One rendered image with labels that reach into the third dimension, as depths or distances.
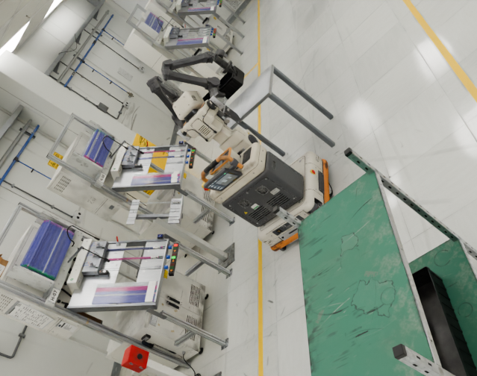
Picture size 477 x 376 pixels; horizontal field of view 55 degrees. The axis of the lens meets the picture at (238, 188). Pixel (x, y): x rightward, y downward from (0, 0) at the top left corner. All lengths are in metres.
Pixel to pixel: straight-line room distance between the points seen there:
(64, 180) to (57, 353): 1.83
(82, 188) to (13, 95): 2.41
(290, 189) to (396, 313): 2.02
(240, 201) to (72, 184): 2.04
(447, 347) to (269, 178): 1.75
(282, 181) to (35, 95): 4.31
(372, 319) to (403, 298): 0.13
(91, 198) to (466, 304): 3.82
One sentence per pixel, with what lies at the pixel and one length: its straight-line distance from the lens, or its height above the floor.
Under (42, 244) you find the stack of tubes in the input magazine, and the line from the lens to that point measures 4.06.
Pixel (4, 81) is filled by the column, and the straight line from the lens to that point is 6.94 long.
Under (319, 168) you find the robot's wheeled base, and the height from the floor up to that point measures 0.17.
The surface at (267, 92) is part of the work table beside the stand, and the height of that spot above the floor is 0.80.
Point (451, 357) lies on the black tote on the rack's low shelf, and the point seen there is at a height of 0.36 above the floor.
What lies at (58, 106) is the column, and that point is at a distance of 6.86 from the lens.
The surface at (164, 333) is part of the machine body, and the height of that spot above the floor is 0.42.
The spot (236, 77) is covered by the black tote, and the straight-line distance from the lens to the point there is 3.77.
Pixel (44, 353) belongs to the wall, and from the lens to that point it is 5.42.
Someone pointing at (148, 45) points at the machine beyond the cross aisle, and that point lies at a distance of 7.88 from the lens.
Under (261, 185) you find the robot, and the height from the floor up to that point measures 0.61.
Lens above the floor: 2.08
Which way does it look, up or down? 23 degrees down
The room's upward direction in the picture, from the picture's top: 56 degrees counter-clockwise
